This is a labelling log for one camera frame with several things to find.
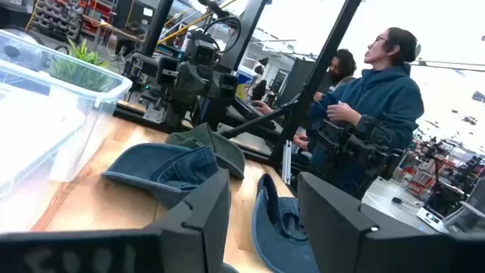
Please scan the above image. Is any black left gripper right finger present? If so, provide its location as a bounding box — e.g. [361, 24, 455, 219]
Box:
[297, 171, 485, 273]

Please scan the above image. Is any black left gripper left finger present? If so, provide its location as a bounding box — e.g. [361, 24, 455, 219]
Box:
[0, 168, 233, 273]

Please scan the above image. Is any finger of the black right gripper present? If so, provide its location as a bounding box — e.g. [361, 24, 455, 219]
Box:
[155, 56, 180, 88]
[218, 71, 240, 102]

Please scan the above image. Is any blue denim cap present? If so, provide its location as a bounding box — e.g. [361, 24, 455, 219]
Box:
[101, 143, 220, 209]
[252, 173, 321, 273]

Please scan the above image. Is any person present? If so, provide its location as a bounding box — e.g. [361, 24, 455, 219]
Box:
[293, 27, 425, 198]
[114, 20, 147, 58]
[252, 48, 358, 115]

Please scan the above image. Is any clear plastic bin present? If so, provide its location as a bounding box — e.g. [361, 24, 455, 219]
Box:
[0, 60, 117, 233]
[0, 29, 133, 115]

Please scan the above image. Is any green cap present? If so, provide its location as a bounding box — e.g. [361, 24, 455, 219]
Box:
[165, 122, 246, 180]

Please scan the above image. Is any green plant in white pot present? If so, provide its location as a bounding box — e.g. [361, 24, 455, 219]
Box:
[51, 37, 114, 94]

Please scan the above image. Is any red tool cabinet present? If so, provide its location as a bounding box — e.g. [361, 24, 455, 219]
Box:
[79, 0, 117, 37]

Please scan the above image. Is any grey parts shelf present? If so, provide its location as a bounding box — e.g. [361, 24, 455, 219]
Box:
[25, 0, 83, 42]

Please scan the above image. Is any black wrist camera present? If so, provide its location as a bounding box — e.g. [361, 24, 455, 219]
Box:
[185, 36, 221, 67]

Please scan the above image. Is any yellow rail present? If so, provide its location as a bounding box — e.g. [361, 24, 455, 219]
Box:
[157, 11, 215, 46]

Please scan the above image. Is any white bracket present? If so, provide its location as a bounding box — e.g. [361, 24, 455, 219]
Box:
[281, 139, 293, 186]

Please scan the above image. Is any black aluminium table frame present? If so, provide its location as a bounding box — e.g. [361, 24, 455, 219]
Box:
[113, 0, 364, 179]

